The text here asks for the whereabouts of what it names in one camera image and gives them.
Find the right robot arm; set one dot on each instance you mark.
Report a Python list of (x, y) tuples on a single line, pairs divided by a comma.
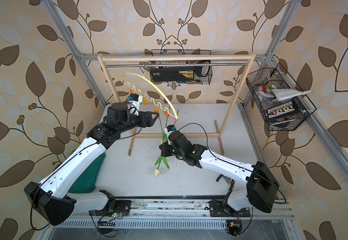
[(259, 186)]

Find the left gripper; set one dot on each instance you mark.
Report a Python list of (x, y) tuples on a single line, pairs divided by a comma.
[(151, 121)]

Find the wire basket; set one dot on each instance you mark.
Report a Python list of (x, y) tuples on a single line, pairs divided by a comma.
[(285, 115), (203, 70)]

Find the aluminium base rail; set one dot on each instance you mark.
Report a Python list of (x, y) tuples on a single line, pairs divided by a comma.
[(183, 209)]

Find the white paper in basket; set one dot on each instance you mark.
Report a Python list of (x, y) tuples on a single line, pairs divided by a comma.
[(285, 94)]

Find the back wire basket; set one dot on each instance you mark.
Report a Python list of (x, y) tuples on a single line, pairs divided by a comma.
[(203, 70)]

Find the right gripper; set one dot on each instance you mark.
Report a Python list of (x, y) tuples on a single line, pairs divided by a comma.
[(164, 146)]

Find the white tulip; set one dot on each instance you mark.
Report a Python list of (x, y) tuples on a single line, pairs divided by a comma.
[(161, 159), (162, 126)]

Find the black box in basket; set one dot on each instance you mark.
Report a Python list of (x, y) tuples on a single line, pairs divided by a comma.
[(172, 74)]

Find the green tool case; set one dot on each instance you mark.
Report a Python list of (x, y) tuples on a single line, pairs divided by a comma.
[(86, 182)]

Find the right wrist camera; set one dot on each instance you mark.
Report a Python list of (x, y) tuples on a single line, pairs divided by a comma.
[(167, 131)]

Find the orange handled pliers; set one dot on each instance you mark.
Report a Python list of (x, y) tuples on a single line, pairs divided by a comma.
[(228, 180)]

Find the right wire basket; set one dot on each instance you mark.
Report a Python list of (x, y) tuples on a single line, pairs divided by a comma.
[(285, 115)]

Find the wooden clothes rack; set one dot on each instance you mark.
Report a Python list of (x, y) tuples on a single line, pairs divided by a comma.
[(146, 58)]

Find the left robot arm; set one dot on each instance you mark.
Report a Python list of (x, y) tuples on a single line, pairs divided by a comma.
[(50, 196)]

